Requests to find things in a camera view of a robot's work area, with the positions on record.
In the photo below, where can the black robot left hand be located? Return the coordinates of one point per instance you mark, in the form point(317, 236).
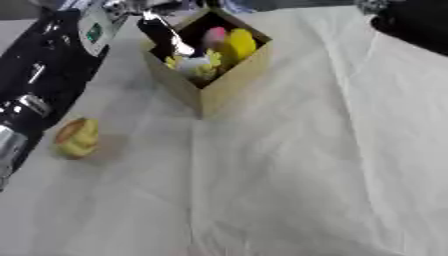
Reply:
point(158, 36)

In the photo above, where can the white and yellow toy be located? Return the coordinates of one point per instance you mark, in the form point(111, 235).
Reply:
point(197, 66)

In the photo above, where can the yellow toy fruit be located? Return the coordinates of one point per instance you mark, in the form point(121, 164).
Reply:
point(240, 45)

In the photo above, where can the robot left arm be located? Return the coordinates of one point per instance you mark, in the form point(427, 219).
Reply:
point(41, 66)

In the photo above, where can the pink round toy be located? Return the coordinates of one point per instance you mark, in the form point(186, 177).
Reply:
point(214, 34)

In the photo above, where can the tan cardboard box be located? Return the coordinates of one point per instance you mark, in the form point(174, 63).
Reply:
point(227, 90)

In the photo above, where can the yellow and brown toy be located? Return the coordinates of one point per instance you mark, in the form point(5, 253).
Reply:
point(77, 138)

